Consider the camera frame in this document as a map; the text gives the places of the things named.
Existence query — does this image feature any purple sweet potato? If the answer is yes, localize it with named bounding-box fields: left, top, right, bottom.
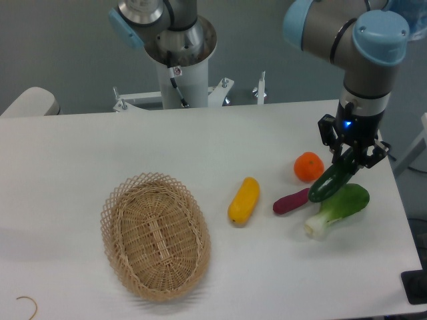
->
left=272, top=188, right=310, bottom=215

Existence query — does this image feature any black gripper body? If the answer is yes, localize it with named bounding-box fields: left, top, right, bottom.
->
left=318, top=99, right=385, bottom=148

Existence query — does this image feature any yellow squash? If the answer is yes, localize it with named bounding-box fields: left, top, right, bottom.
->
left=228, top=177, right=260, bottom=226

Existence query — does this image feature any black device at table edge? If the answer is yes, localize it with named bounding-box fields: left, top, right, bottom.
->
left=401, top=270, right=426, bottom=305

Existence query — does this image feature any white chair armrest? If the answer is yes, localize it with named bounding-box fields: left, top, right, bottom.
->
left=1, top=87, right=61, bottom=119

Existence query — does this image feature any white pedestal base frame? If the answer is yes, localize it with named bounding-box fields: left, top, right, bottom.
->
left=112, top=71, right=269, bottom=114

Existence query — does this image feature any white stand right edge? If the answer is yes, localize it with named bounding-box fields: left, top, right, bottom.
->
left=392, top=113, right=426, bottom=177

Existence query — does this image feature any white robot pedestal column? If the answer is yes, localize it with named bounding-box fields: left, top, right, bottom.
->
left=143, top=16, right=218, bottom=109

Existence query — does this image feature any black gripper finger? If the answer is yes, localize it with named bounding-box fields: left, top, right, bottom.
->
left=327, top=136, right=345, bottom=164
left=350, top=139, right=390, bottom=175

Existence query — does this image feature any tan rubber band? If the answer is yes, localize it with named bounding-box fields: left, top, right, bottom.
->
left=15, top=295, right=39, bottom=319

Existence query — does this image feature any dark green cucumber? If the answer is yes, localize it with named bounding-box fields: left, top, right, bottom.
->
left=308, top=148, right=357, bottom=203

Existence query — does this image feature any orange mandarin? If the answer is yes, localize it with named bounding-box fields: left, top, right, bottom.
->
left=294, top=152, right=325, bottom=183

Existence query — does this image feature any black pedestal cable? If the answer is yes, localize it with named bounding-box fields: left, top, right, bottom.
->
left=166, top=50, right=190, bottom=109

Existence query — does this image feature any green bok choy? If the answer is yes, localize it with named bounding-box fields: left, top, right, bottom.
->
left=304, top=183, right=370, bottom=238

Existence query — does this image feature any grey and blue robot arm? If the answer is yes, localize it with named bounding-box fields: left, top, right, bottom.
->
left=108, top=1, right=410, bottom=174

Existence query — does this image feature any woven wicker basket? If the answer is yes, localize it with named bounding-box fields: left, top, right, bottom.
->
left=100, top=173, right=211, bottom=302

